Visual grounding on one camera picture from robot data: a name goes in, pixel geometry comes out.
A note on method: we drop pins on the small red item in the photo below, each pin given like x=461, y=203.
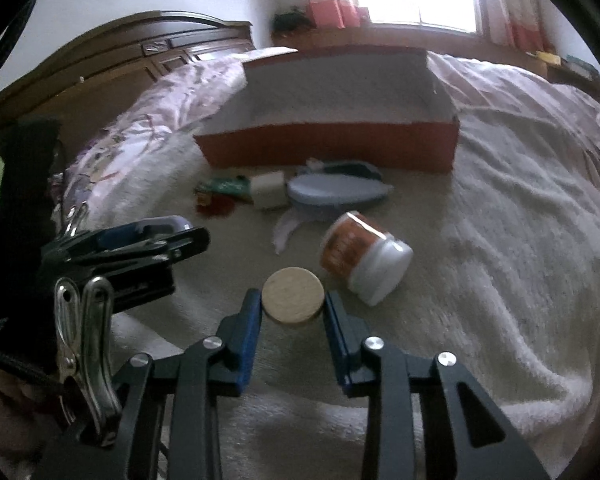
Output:
x=217, y=206

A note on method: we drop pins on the round wooden disc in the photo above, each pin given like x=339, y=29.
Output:
x=292, y=295

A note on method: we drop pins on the silver metal spring clip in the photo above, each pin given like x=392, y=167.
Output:
x=95, y=340

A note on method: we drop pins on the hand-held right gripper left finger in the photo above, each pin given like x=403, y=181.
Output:
x=247, y=340

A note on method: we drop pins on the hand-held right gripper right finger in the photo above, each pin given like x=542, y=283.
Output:
x=337, y=345

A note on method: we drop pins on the white jar with orange label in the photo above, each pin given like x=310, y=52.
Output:
x=375, y=270

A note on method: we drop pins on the stack of books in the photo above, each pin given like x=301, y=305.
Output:
x=582, y=66

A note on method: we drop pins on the orange cardboard box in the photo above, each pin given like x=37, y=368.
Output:
x=330, y=145

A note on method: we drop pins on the dark wooden headboard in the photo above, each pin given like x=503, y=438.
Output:
x=80, y=75

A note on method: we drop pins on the pale lavender cloth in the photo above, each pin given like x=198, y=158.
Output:
x=287, y=230

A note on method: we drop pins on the small yellow item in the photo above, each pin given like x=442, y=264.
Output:
x=545, y=57

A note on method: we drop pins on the teal brush with white head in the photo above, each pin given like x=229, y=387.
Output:
x=350, y=167

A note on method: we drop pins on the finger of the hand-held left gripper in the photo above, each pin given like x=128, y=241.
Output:
x=130, y=240
x=140, y=282

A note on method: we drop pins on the small white cube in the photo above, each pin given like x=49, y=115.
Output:
x=270, y=190

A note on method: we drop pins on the floral pink quilt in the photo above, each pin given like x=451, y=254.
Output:
x=145, y=125

